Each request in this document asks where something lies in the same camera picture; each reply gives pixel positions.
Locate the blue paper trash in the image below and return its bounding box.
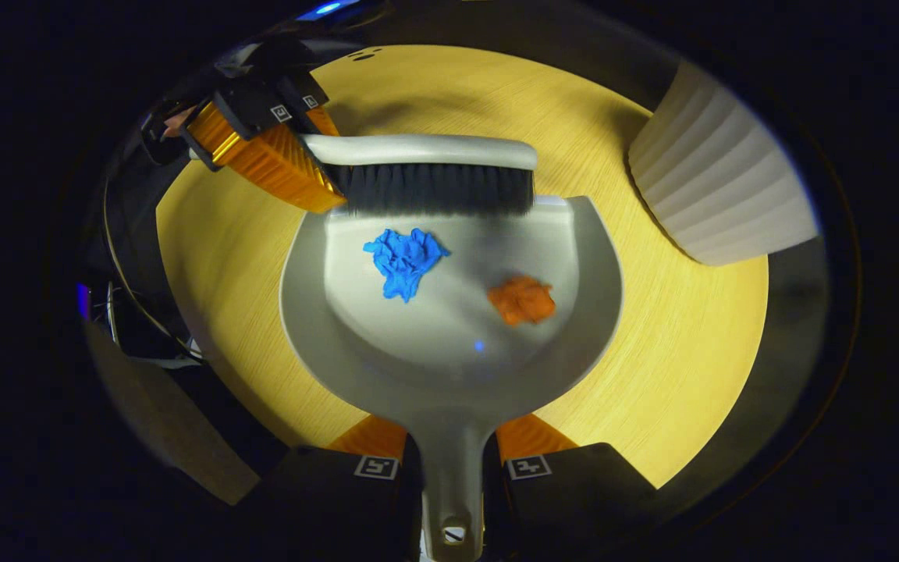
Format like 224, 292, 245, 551
364, 228, 450, 303

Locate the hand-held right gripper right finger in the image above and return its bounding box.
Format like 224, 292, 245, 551
485, 414, 657, 562

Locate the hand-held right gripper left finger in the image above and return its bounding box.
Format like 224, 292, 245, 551
251, 414, 423, 562

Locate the white dustpan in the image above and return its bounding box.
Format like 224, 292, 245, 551
279, 195, 624, 562

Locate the orange paper trash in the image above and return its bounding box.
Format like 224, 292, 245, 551
487, 276, 556, 326

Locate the wooden desktop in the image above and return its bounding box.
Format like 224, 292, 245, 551
155, 44, 770, 489

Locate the white ribbed garbage bin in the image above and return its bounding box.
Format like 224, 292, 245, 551
627, 61, 819, 266

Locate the small white broom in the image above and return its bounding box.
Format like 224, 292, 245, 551
301, 134, 538, 216

